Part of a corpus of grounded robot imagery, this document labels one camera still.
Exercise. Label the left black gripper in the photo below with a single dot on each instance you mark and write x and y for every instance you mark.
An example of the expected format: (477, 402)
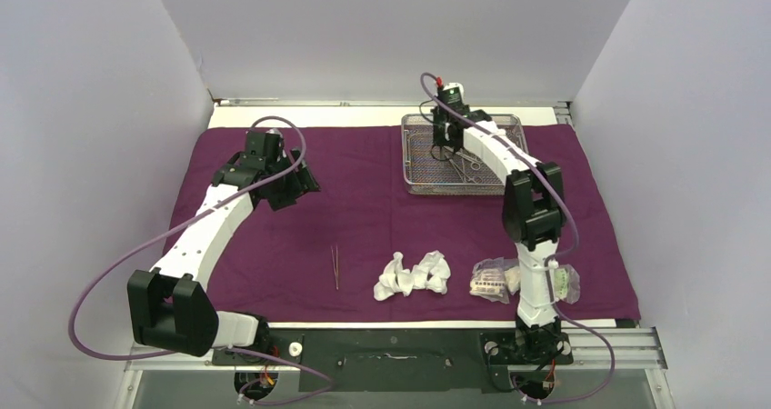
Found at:
(300, 184)

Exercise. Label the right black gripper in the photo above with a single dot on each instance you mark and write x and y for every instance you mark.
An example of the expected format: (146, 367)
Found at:
(439, 138)

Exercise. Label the wire mesh instrument tray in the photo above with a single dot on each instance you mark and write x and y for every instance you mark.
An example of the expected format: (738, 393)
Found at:
(421, 171)

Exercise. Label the metal tweezers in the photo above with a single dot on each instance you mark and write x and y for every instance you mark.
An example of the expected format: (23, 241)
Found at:
(334, 251)

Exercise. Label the purple cloth wrap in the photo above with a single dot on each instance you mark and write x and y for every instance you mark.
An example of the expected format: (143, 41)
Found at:
(279, 264)

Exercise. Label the white cotton balls bag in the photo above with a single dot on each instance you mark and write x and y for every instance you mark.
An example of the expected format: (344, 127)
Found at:
(395, 279)

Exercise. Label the white gauze piece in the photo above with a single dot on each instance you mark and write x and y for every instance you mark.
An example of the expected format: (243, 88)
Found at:
(432, 273)

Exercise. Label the pink packet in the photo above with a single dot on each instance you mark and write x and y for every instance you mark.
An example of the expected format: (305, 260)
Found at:
(488, 281)

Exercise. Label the white gauze bag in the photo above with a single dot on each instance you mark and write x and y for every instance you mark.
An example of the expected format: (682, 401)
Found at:
(513, 279)

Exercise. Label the green packet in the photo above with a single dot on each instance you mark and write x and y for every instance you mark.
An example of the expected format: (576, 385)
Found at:
(566, 284)

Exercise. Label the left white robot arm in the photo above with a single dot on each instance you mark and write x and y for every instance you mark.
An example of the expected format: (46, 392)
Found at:
(168, 303)

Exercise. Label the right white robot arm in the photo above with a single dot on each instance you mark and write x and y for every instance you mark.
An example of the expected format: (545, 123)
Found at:
(533, 216)

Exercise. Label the metal surgical scissors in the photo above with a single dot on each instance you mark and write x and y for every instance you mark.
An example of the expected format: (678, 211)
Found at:
(464, 165)

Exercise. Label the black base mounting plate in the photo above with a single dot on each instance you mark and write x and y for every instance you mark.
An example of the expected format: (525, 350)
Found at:
(410, 376)

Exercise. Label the aluminium frame rail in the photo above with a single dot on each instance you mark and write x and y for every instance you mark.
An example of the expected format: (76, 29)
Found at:
(337, 346)

